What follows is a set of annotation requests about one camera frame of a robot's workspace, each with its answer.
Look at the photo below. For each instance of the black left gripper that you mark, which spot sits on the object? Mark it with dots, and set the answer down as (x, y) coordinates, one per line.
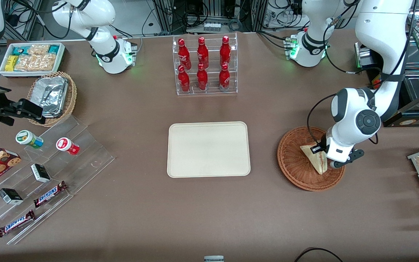
(322, 146)

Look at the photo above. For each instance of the triangle sandwich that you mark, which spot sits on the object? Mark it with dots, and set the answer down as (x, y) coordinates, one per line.
(313, 162)

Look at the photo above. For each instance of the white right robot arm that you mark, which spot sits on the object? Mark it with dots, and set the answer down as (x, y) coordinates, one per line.
(100, 14)

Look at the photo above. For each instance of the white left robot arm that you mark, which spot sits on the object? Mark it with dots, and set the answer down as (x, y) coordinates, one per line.
(380, 36)

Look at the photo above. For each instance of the aluminium foil tray stack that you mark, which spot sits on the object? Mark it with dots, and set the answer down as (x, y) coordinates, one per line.
(51, 94)

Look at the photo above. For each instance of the light wicker basket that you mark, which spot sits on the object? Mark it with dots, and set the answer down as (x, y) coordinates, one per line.
(72, 98)

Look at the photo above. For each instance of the brown wicker basket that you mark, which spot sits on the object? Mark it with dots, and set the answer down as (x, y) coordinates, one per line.
(293, 163)

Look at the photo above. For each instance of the cream plastic tray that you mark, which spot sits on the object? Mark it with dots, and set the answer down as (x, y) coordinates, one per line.
(209, 149)

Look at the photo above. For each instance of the green lid cup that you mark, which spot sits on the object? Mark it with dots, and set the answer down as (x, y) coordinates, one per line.
(27, 138)

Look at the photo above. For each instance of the red white cup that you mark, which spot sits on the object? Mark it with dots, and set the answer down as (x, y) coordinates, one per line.
(66, 145)

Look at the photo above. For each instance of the clear cracker bag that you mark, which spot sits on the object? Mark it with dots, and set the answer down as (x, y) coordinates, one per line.
(38, 50)
(35, 62)

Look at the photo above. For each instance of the white plastic snack bin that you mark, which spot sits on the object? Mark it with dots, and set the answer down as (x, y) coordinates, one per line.
(4, 72)

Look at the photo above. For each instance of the yellow snack packet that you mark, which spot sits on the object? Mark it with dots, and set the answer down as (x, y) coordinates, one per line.
(11, 63)

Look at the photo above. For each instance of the small black box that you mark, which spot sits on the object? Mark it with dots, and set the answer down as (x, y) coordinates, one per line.
(40, 173)
(10, 195)

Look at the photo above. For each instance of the teal snack packet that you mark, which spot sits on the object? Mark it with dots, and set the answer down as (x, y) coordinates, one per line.
(54, 49)
(19, 50)

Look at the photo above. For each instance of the clear acrylic stepped display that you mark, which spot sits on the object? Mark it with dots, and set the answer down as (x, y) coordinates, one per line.
(86, 160)

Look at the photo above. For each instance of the snickers bar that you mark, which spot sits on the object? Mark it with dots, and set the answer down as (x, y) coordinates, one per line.
(16, 223)
(49, 194)

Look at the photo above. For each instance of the black food warmer machine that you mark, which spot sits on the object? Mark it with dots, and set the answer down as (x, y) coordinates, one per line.
(413, 120)

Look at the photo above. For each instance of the clear acrylic bottle rack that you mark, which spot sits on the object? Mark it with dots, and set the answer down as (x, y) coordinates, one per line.
(235, 87)

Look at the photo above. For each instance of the red cola bottle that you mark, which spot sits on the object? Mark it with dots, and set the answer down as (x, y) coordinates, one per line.
(202, 52)
(183, 54)
(225, 51)
(202, 79)
(184, 80)
(224, 78)

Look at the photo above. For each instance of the small grey device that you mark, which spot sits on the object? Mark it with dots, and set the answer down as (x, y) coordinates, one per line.
(214, 259)

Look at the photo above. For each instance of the white power strip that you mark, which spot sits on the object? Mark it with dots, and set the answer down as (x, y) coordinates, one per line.
(212, 27)

